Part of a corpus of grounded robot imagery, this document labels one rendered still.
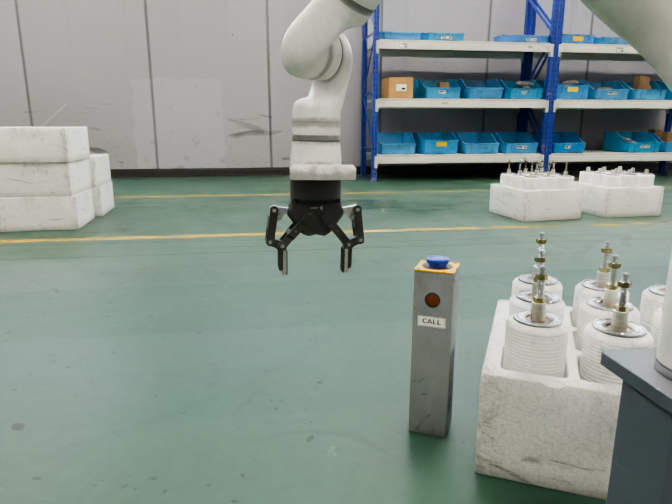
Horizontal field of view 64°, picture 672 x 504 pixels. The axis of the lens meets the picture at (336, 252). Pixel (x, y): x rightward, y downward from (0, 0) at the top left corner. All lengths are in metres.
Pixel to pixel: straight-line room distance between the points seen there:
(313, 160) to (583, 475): 0.63
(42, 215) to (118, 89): 3.07
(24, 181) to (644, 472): 3.03
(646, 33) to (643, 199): 3.17
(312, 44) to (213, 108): 5.26
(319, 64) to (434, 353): 0.53
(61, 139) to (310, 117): 2.50
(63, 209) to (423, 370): 2.53
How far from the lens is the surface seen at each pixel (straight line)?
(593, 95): 6.33
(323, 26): 0.75
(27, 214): 3.28
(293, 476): 0.95
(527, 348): 0.90
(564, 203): 3.46
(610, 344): 0.90
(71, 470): 1.06
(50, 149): 3.20
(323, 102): 0.77
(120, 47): 6.16
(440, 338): 0.97
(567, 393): 0.90
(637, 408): 0.69
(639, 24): 0.66
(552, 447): 0.94
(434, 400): 1.02
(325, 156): 0.76
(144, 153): 6.09
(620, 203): 3.71
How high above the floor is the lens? 0.56
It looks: 14 degrees down
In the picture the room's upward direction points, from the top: straight up
